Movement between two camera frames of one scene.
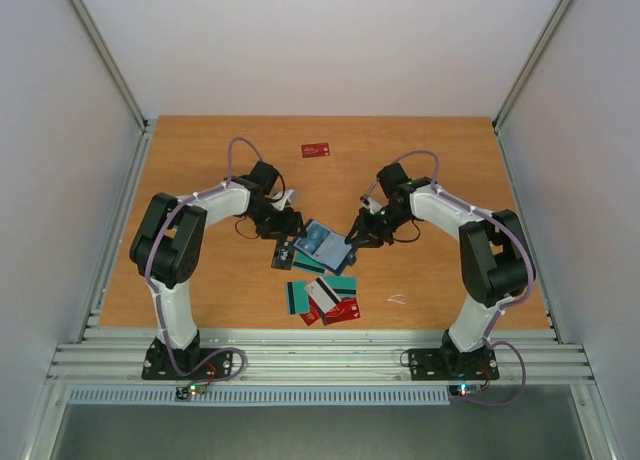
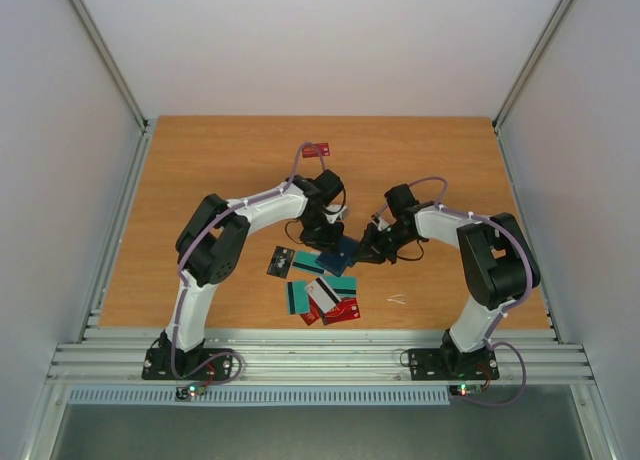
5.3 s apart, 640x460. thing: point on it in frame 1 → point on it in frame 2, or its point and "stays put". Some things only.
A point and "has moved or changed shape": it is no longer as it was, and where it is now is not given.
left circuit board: (193, 389) stays put
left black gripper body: (269, 222) → (318, 234)
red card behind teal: (315, 313) stays put
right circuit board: (465, 389) stays put
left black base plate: (163, 361) stays put
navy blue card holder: (328, 248) has moved or changed shape
